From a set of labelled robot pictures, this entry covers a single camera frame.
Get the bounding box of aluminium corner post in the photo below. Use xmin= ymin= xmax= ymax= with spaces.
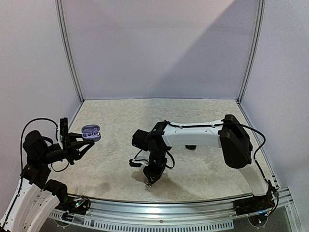
xmin=236 ymin=0 xmax=266 ymax=104
xmin=55 ymin=0 xmax=84 ymax=104

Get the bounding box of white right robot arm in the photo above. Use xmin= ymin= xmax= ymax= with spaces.
xmin=129 ymin=114 xmax=279 ymax=211

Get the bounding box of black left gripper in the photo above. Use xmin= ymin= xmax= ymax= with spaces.
xmin=39 ymin=132 xmax=94 ymax=164

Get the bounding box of aluminium right corner post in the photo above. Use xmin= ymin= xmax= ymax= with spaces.
xmin=236 ymin=0 xmax=266 ymax=104

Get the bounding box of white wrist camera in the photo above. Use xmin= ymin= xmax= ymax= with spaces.
xmin=129 ymin=159 xmax=149 ymax=167
xmin=56 ymin=117 xmax=69 ymax=149

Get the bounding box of aluminium left corner post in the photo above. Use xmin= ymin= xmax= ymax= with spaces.
xmin=55 ymin=0 xmax=84 ymax=104

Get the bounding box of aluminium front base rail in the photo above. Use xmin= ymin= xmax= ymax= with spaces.
xmin=31 ymin=186 xmax=297 ymax=229

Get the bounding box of glossy black earbud charging case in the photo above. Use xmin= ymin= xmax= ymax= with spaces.
xmin=185 ymin=145 xmax=197 ymax=151

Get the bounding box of white perforated cable tray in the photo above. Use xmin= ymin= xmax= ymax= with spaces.
xmin=40 ymin=210 xmax=235 ymax=232

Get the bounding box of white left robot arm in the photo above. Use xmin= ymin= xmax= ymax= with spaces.
xmin=0 ymin=130 xmax=95 ymax=232

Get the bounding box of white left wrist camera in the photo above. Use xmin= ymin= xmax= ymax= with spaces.
xmin=56 ymin=117 xmax=69 ymax=149

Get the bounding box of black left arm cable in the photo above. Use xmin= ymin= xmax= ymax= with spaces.
xmin=20 ymin=117 xmax=70 ymax=173

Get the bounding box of silver blue charging case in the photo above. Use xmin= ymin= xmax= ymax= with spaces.
xmin=81 ymin=124 xmax=101 ymax=142

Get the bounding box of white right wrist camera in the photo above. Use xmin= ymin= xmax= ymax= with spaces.
xmin=129 ymin=159 xmax=149 ymax=167

